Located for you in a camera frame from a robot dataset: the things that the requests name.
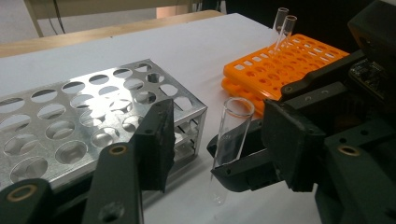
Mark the black hanging cable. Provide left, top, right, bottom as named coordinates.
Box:
left=50, top=0, right=67, bottom=35

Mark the dark curtain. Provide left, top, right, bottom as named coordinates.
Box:
left=225, top=0, right=379, bottom=52

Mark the clear glass test tube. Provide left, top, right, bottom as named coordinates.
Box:
left=271, top=7, right=290, bottom=48
left=274, top=14, right=298, bottom=57
left=208, top=96, right=256, bottom=206

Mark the orange plastic test tube rack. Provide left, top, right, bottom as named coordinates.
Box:
left=222, top=33, right=350, bottom=118

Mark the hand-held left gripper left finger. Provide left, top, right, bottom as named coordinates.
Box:
left=130, top=98, right=177, bottom=192

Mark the silver metal test tube rack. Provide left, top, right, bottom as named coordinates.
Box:
left=0, top=59, right=208, bottom=192

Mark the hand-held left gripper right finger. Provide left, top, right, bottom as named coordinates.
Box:
left=261, top=99, right=326, bottom=192

